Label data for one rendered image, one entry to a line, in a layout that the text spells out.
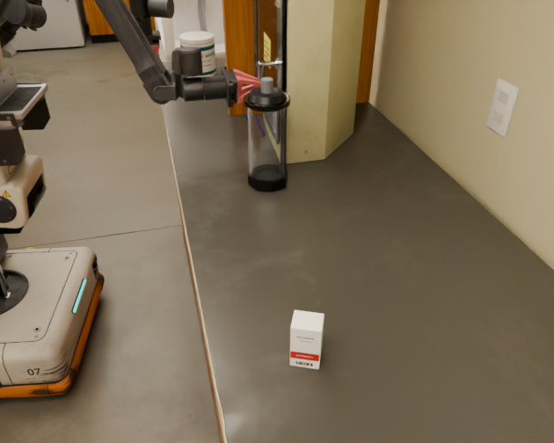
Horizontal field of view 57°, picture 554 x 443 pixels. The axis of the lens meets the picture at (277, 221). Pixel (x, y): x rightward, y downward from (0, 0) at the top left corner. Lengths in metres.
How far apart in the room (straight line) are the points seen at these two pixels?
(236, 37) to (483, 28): 0.71
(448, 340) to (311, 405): 0.27
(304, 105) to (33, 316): 1.25
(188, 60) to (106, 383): 1.30
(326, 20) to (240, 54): 0.43
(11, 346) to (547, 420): 1.62
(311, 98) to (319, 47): 0.13
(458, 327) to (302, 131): 0.67
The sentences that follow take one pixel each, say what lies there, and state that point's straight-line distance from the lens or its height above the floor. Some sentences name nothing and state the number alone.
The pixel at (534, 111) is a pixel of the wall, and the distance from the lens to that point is 1.20.
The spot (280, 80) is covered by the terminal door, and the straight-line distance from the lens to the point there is 1.31.
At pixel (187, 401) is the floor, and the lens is 1.99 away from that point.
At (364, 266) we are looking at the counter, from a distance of 1.04.
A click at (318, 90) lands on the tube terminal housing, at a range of 1.33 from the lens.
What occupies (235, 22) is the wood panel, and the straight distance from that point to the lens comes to 1.62.
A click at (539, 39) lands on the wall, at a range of 1.19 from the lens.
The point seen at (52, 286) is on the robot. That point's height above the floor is 0.28.
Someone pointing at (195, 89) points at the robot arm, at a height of 1.16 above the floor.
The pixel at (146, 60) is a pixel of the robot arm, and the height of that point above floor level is 1.23.
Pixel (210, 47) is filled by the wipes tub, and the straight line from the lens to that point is 2.03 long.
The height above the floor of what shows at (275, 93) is 1.18.
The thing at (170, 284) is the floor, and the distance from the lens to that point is 2.45.
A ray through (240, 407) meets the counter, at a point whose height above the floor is 0.94.
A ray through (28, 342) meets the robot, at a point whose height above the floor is 0.28.
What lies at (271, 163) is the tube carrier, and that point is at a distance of 1.22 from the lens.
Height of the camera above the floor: 1.59
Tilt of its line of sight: 34 degrees down
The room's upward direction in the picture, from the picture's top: straight up
